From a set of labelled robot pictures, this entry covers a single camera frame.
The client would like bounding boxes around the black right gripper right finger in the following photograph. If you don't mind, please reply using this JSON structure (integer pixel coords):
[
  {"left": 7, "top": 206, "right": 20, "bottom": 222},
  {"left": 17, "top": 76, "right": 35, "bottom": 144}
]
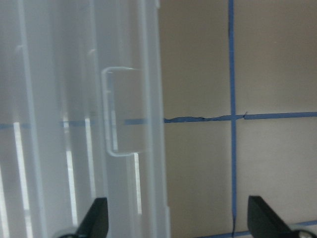
[{"left": 247, "top": 196, "right": 292, "bottom": 238}]

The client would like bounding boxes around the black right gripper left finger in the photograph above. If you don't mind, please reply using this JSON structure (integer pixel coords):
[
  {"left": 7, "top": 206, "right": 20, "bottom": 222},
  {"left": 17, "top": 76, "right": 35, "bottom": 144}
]
[{"left": 75, "top": 197, "right": 109, "bottom": 238}]

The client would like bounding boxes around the clear plastic box lid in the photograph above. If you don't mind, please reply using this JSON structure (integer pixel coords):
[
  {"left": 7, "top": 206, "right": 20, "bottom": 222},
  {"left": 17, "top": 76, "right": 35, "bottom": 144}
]
[{"left": 0, "top": 0, "right": 171, "bottom": 238}]

